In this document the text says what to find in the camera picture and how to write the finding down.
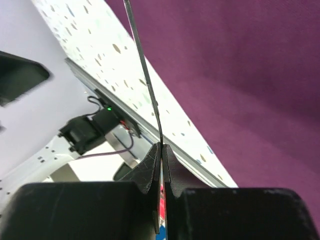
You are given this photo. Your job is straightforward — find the black bracket with cables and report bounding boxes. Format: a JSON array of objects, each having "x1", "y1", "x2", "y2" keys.
[{"x1": 57, "y1": 95, "x2": 141, "y2": 159}]

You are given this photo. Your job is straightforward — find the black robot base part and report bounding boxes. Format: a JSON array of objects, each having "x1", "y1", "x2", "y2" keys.
[{"x1": 0, "y1": 51, "x2": 51, "y2": 107}]

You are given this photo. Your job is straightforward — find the purple cloth mat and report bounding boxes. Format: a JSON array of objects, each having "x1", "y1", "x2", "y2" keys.
[{"x1": 104, "y1": 0, "x2": 320, "y2": 226}]

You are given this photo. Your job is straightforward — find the steel hemostat forceps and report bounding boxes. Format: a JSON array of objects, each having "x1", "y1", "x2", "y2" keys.
[{"x1": 123, "y1": 0, "x2": 164, "y2": 146}]

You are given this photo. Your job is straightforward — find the aluminium table edge rail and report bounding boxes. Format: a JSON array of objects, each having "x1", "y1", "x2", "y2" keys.
[{"x1": 65, "y1": 57, "x2": 228, "y2": 188}]

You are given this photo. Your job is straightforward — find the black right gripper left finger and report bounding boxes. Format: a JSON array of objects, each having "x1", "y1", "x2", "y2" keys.
[{"x1": 0, "y1": 143, "x2": 161, "y2": 240}]

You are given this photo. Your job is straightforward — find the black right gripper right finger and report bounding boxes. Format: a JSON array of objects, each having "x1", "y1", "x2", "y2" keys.
[{"x1": 162, "y1": 145, "x2": 320, "y2": 240}]

